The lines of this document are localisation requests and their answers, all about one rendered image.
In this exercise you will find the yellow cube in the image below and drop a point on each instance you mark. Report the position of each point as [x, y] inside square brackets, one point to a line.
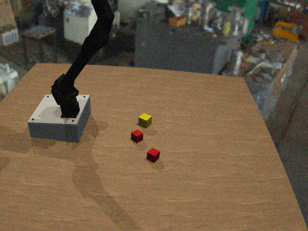
[145, 120]

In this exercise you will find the red cube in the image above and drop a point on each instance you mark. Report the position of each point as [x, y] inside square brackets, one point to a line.
[153, 155]
[136, 136]

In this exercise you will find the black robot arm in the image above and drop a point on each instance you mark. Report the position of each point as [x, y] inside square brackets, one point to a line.
[63, 90]

